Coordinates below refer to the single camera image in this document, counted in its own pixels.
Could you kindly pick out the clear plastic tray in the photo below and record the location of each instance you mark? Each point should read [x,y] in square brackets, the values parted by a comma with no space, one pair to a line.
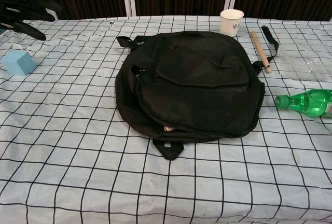
[306,60]

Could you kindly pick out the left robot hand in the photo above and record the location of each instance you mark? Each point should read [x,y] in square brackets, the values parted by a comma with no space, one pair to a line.
[18,3]

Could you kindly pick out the wooden stick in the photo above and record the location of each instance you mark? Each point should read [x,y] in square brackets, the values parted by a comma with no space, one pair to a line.
[260,51]

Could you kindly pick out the black backpack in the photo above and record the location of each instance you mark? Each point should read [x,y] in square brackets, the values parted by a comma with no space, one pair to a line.
[197,84]

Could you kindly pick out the white paper cup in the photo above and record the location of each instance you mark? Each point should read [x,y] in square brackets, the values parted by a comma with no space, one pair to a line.
[230,24]

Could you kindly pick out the white black checked tablecloth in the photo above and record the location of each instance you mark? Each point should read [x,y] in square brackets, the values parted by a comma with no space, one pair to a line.
[77,130]

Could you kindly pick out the green plastic bottle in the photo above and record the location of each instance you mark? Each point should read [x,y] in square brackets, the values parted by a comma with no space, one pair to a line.
[306,103]

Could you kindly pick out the light blue foam cube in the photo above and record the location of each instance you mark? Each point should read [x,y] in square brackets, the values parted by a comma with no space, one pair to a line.
[18,63]

